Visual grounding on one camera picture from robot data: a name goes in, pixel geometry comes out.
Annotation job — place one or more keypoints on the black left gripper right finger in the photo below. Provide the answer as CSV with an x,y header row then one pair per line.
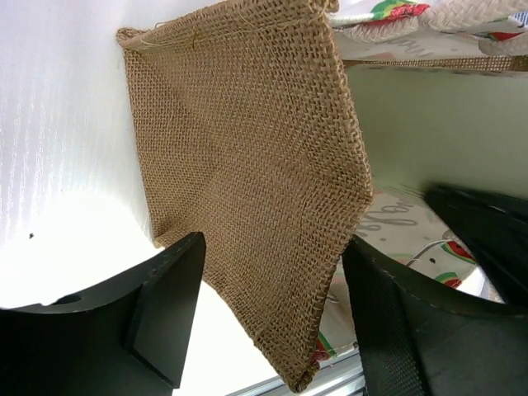
x,y
417,336

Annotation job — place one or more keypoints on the watermelon print canvas bag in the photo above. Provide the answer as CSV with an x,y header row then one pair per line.
x,y
252,129

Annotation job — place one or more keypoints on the aluminium mounting rail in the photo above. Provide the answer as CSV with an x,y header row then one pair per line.
x,y
341,375

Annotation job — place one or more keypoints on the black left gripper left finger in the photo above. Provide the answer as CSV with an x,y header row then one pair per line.
x,y
127,335

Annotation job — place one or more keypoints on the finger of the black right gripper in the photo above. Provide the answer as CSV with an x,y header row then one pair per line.
x,y
493,227

